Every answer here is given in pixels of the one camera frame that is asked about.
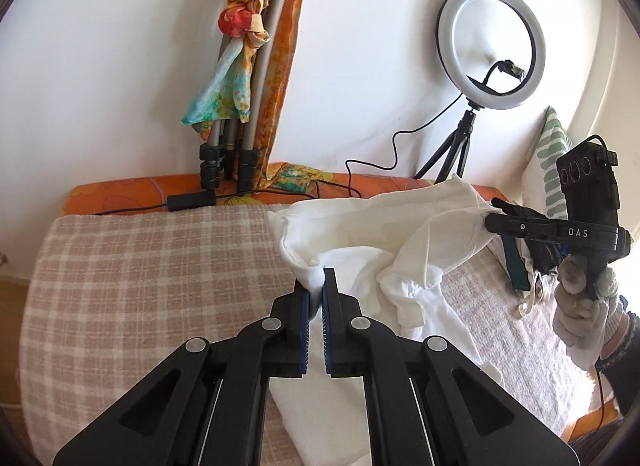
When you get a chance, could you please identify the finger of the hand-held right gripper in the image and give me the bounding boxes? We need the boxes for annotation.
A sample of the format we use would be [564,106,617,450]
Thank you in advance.
[491,197,557,221]
[484,213,566,239]

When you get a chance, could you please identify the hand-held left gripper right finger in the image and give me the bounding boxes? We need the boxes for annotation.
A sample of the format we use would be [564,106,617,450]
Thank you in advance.
[322,268,581,466]

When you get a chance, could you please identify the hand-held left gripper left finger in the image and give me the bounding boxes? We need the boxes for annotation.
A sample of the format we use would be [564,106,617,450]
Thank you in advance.
[52,280,310,466]

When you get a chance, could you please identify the white t-shirt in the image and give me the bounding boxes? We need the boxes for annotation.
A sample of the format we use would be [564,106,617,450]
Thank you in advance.
[266,175,506,466]

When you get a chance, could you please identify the person's right forearm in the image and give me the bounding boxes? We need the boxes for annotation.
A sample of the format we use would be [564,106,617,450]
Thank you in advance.
[595,311,640,419]

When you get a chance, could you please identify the person's right hand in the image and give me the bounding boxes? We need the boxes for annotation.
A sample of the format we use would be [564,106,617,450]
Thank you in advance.
[552,255,626,372]

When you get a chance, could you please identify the black folded garment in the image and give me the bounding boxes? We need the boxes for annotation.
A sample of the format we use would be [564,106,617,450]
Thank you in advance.
[520,238,565,277]

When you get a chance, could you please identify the green white patterned pillow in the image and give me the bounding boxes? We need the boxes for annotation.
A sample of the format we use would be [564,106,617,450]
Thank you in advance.
[520,106,576,227]

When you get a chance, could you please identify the small black tripod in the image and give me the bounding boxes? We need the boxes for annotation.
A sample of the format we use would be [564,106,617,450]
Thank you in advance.
[414,108,476,184]

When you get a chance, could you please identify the black gooseneck phone holder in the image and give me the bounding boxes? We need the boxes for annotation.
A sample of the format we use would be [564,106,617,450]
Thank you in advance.
[482,60,526,96]

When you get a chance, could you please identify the beige checked blanket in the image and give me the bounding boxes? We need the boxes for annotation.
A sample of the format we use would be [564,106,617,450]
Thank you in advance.
[17,206,613,466]

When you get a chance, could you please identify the orange floral bed sheet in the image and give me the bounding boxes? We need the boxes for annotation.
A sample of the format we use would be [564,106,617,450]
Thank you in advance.
[60,172,511,219]

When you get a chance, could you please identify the folded grey tripod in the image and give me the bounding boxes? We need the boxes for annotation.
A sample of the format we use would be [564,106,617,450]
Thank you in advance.
[199,0,296,191]

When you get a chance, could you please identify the colourful knotted scarf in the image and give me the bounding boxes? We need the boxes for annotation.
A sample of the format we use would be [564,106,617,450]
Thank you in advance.
[181,0,291,141]

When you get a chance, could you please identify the grey cloth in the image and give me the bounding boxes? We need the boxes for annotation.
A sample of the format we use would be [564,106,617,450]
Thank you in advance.
[567,413,632,466]

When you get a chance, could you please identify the orange patterned cloth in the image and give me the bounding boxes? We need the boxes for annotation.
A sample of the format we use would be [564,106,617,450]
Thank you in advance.
[252,0,331,197]

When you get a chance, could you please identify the dark green strap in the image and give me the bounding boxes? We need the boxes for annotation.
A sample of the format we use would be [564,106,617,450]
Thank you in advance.
[500,235,534,293]

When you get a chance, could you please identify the black ring light cable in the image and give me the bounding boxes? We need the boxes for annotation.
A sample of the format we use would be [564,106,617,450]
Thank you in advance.
[315,90,468,199]

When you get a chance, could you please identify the black inline cable box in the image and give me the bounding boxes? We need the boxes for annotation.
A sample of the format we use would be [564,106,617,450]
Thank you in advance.
[167,193,217,211]

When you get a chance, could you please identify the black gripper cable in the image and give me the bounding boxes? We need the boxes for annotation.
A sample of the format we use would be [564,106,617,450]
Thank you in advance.
[594,366,615,434]

